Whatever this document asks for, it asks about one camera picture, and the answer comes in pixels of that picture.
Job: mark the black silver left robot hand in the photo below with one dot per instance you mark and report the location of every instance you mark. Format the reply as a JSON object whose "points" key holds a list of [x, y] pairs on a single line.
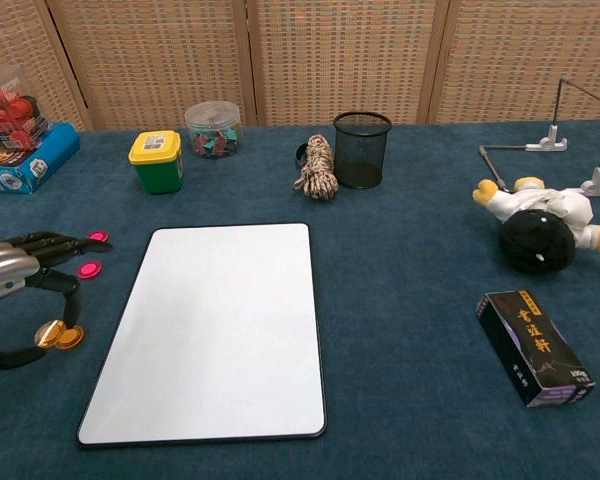
{"points": [[10, 265]]}

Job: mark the orange button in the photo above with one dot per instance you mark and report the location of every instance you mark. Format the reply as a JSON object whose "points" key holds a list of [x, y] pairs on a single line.
{"points": [[74, 336], [46, 334]]}

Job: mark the pink round magnet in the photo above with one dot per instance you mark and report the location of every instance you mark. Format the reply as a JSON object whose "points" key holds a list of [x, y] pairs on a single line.
{"points": [[90, 270], [98, 236]]}

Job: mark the white magnetic board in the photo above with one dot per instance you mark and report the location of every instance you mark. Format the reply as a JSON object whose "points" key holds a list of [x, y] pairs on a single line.
{"points": [[215, 330]]}

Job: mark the blue snack box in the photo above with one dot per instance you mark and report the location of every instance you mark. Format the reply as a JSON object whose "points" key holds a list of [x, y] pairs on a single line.
{"points": [[45, 160]]}

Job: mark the clear box of red items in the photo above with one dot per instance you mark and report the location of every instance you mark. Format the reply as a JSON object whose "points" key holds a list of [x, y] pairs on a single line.
{"points": [[10, 110]]}

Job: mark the green container with yellow lid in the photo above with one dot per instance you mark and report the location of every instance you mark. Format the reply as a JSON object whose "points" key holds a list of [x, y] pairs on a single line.
{"points": [[157, 162]]}

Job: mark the clear jar of binder clips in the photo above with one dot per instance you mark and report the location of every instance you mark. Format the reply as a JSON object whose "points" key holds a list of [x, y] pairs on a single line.
{"points": [[214, 132]]}

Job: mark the black mesh pen cup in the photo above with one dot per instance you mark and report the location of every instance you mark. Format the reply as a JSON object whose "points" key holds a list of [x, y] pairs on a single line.
{"points": [[362, 155]]}

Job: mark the woven folding screen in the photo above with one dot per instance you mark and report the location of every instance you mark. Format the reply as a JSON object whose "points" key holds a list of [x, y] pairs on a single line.
{"points": [[340, 60]]}

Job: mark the dark blue table cloth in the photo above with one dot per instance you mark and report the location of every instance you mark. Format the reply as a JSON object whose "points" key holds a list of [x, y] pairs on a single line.
{"points": [[405, 300]]}

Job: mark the plush toy in white suit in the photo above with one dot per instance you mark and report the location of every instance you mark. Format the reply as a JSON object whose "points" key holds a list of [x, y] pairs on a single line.
{"points": [[535, 240]]}

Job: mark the black ink box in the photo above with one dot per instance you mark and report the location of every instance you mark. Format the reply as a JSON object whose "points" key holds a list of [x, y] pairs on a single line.
{"points": [[530, 345]]}

